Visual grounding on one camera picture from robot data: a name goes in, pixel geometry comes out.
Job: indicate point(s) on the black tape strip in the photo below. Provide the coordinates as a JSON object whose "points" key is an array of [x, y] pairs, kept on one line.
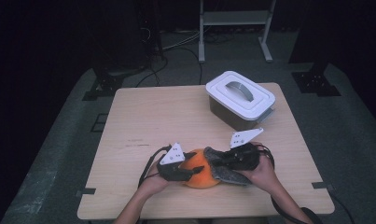
{"points": [[86, 191], [322, 185]]}

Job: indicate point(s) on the white metal stand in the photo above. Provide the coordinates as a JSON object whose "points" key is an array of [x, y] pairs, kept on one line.
{"points": [[235, 17]]}

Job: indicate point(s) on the person's left hand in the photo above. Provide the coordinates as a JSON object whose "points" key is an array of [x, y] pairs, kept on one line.
{"points": [[151, 185]]}

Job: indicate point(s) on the brown translucent storage box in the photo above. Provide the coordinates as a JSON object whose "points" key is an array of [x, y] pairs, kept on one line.
{"points": [[229, 116]]}

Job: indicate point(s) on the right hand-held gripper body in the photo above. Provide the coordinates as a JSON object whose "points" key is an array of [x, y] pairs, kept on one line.
{"points": [[244, 157]]}

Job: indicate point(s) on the grey fuzzy cloth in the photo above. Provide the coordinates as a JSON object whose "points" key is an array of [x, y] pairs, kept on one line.
{"points": [[229, 177]]}

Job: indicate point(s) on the person's right hand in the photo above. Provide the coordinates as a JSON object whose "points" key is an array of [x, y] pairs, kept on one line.
{"points": [[265, 177]]}

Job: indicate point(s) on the orange plush toy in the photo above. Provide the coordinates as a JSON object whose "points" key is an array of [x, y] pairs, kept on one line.
{"points": [[198, 174]]}

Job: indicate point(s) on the black stand base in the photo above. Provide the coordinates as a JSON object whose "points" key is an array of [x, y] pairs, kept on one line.
{"points": [[104, 88], [316, 84]]}

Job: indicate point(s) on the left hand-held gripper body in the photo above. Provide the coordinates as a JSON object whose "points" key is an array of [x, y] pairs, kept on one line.
{"points": [[173, 155]]}

